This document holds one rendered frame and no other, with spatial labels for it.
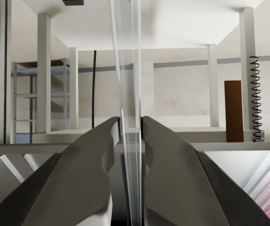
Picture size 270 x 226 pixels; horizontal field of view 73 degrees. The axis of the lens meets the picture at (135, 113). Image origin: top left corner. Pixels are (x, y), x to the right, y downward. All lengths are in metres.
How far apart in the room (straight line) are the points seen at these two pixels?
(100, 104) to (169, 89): 1.23
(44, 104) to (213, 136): 0.52
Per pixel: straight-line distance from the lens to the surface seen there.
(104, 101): 3.25
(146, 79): 3.01
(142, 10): 0.57
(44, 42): 0.68
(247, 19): 0.72
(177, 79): 3.14
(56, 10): 0.69
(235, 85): 0.63
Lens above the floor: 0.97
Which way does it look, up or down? 2 degrees down
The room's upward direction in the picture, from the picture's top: 179 degrees clockwise
